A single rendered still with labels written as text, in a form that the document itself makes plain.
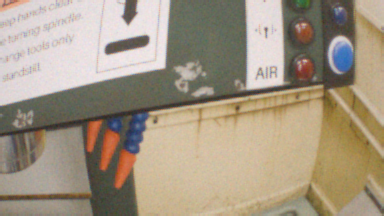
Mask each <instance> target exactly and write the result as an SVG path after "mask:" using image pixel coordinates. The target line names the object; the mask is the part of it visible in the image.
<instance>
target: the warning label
mask: <svg viewBox="0 0 384 216"><path fill-rule="evenodd" d="M169 2H170V0H0V105H5V104H8V103H14V102H17V101H20V100H26V99H29V98H32V97H36V96H42V95H46V94H49V93H53V92H57V91H61V90H65V89H69V88H73V87H77V86H82V85H86V84H91V83H94V82H97V81H101V80H106V79H111V78H116V77H122V76H124V75H128V74H134V73H140V72H146V71H153V70H156V69H159V68H165V58H166V42H167V22H168V19H169Z"/></svg>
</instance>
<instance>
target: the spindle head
mask: <svg viewBox="0 0 384 216"><path fill-rule="evenodd" d="M321 3H322V1H321V0H313V5H312V8H311V9H310V10H309V11H307V12H303V13H302V12H299V11H297V10H295V9H294V8H292V6H291V5H290V4H289V2H288V0H281V7H282V9H281V11H282V21H283V22H282V25H283V29H282V30H283V42H284V43H283V48H284V50H283V55H284V58H283V62H284V65H283V71H284V74H283V85H277V86H272V87H268V86H267V87H263V88H257V89H252V90H251V89H247V52H248V51H247V24H246V21H247V17H246V12H247V10H246V0H170V2H169V19H168V22H167V42H166V58H165V68H159V69H156V70H153V71H146V72H140V73H134V74H128V75H124V76H122V77H116V78H111V79H106V80H101V81H97V82H94V83H91V84H86V85H82V86H77V87H73V88H69V89H65V90H61V91H57V92H53V93H49V94H46V95H42V96H36V97H32V98H29V99H26V100H20V101H17V102H14V103H8V104H5V105H0V137H5V136H9V135H10V136H12V135H17V134H22V133H28V132H29V133H30V132H33V131H34V132H36V131H39V130H40V131H42V130H45V129H46V130H48V129H51V128H53V129H55V128H58V127H65V126H72V125H76V124H83V123H87V122H96V121H100V120H104V119H108V120H109V119H114V118H119V117H123V116H128V115H139V114H145V113H150V112H156V111H162V110H168V109H174V108H179V107H186V106H192V105H198V104H204V103H209V102H216V101H222V100H227V99H233V98H234V99H238V98H245V97H250V96H255V95H260V94H270V93H274V92H279V91H288V90H292V89H300V88H304V87H305V88H308V87H312V86H319V85H324V82H323V79H324V35H323V34H324V32H323V29H324V28H323V17H322V16H323V14H322V12H323V11H322V4H321ZM297 17H305V18H307V19H308V20H310V22H311V23H312V25H313V26H314V28H315V39H314V41H313V43H312V44H311V45H310V46H308V47H307V48H306V47H305V48H301V47H299V46H297V45H296V44H294V43H293V40H292V39H291V37H290V32H289V29H290V28H289V27H290V24H291V22H292V21H293V20H294V19H295V18H297ZM299 53H307V54H309V55H310V56H311V57H312V58H313V60H314V61H315V65H316V70H315V72H316V73H315V76H314V79H313V80H312V81H311V82H310V83H309V85H308V84H307V85H306V86H302V87H301V86H298V85H297V84H295V82H294V81H293V80H292V77H291V73H290V66H291V62H292V60H293V58H294V56H295V57H296V55H297V54H299Z"/></svg>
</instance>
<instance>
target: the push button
mask: <svg viewBox="0 0 384 216"><path fill-rule="evenodd" d="M333 47H334V48H333V50H332V61H333V66H334V67H335V68H336V70H337V71H340V72H342V73H345V72H347V71H348V70H349V68H351V65H352V63H353V50H352V48H351V46H350V45H349V44H348V43H347V42H346V41H344V40H342V41H341V40H340V41H338V42H337V43H336V44H335V45H334V46H333Z"/></svg>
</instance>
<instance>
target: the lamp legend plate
mask: <svg viewBox="0 0 384 216"><path fill-rule="evenodd" d="M281 9H282V7H281V0H246V10H247V12H246V17H247V21H246V24H247V51H248V52H247V89H251V90H252V89H257V88H263V87H267V86H268V87H272V86H277V85H283V74H284V71H283V65H284V62H283V58H284V55H283V50H284V48H283V43H284V42H283V30H282V29H283V25H282V22H283V21H282V11H281Z"/></svg>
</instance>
